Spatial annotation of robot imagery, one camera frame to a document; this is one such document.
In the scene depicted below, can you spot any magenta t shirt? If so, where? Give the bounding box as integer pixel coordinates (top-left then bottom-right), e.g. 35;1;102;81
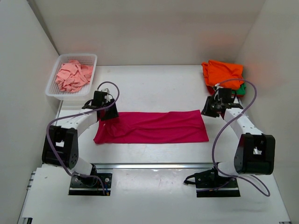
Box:
93;110;209;144

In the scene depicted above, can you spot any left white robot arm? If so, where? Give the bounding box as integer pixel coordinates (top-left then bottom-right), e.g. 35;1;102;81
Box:
42;88;119;186

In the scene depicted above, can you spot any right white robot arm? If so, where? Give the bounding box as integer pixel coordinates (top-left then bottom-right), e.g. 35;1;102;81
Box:
201;88;276;187

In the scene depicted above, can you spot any red folded t shirt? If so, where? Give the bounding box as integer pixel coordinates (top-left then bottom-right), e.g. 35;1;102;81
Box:
206;85;245;98

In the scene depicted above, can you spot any green folded t shirt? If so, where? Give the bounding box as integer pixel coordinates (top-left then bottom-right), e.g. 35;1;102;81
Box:
232;83;246;97

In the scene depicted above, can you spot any orange folded t shirt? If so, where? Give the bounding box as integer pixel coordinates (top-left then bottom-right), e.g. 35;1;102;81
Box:
201;60;244;90

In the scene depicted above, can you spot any white plastic basket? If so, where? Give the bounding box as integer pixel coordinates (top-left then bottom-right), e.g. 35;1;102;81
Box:
45;53;97;101

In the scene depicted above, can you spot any pink t shirt in basket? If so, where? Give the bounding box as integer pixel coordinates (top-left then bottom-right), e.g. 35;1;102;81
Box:
55;60;93;93

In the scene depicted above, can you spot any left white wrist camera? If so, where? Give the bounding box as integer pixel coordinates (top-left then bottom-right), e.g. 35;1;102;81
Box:
101;88;113;101

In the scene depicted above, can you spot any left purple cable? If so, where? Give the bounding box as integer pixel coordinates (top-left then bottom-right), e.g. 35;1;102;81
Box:
46;81;120;196

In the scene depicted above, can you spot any purple cable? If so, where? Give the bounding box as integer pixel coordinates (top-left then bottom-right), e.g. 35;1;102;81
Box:
196;78;271;197
46;81;120;196

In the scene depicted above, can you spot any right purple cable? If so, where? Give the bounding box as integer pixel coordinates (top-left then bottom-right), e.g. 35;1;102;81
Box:
196;78;271;197

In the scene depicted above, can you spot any aluminium table rail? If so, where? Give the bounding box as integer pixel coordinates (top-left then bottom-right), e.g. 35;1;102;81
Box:
94;163;213;169

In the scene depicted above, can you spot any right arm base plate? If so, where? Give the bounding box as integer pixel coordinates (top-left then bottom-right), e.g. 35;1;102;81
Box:
183;163;241;198

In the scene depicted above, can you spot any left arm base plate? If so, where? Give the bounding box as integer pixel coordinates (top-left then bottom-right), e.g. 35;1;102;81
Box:
68;173;113;196

